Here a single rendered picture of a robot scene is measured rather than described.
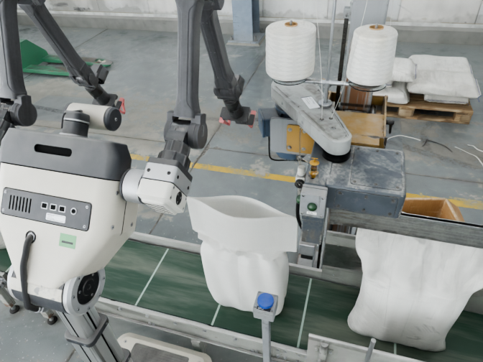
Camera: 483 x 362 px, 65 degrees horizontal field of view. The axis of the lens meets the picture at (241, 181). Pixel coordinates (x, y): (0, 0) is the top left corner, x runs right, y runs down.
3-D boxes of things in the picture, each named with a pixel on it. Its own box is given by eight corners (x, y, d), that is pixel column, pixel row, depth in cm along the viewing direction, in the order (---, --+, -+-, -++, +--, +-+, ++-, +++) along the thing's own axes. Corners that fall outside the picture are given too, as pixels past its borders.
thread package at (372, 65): (342, 86, 121) (348, 33, 110) (346, 68, 131) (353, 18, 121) (392, 90, 117) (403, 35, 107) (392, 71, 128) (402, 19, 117)
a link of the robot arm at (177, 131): (162, 144, 101) (181, 147, 99) (173, 111, 104) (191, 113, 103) (175, 159, 109) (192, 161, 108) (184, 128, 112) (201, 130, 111)
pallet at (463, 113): (345, 113, 407) (346, 100, 398) (351, 80, 467) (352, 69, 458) (468, 124, 376) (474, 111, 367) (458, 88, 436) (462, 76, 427)
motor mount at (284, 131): (269, 153, 159) (269, 119, 149) (272, 144, 164) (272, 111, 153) (338, 161, 152) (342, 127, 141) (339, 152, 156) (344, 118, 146)
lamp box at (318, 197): (299, 215, 117) (300, 192, 112) (301, 205, 121) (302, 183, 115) (323, 218, 116) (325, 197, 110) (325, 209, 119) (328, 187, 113)
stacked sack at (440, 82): (404, 96, 377) (408, 82, 368) (406, 78, 408) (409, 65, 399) (479, 103, 358) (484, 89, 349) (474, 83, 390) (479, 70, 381)
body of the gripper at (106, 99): (98, 94, 168) (89, 84, 161) (118, 96, 165) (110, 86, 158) (93, 107, 166) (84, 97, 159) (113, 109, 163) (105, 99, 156)
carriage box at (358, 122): (310, 195, 156) (315, 130, 136) (321, 149, 181) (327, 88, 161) (372, 205, 150) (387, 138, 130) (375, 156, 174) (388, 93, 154)
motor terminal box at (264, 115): (261, 143, 158) (261, 119, 151) (257, 130, 166) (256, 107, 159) (281, 141, 159) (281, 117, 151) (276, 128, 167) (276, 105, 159)
